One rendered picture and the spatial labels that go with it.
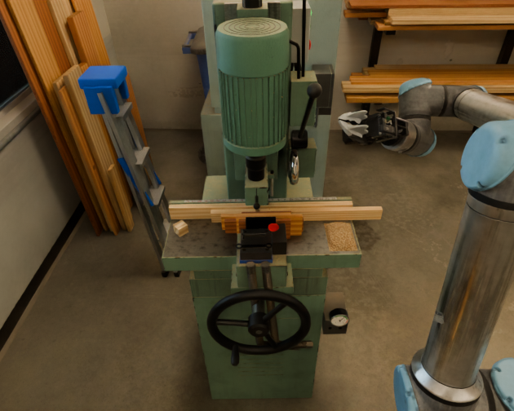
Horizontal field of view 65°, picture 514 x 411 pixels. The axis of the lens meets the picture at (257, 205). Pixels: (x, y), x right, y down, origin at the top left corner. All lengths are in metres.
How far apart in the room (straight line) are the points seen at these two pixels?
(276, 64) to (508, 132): 0.51
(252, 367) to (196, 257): 0.65
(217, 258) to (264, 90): 0.51
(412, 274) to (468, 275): 1.66
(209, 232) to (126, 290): 1.20
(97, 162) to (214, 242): 1.37
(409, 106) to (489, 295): 0.61
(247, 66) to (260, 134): 0.18
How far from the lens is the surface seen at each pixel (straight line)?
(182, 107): 3.71
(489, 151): 0.74
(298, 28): 1.32
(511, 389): 1.11
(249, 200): 1.21
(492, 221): 0.78
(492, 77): 3.47
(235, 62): 0.98
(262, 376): 1.77
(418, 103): 1.27
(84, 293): 2.49
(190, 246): 1.26
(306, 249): 1.23
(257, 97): 1.00
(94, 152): 2.47
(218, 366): 1.72
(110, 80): 1.81
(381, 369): 2.09
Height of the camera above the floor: 1.77
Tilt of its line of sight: 39 degrees down
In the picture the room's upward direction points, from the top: 2 degrees counter-clockwise
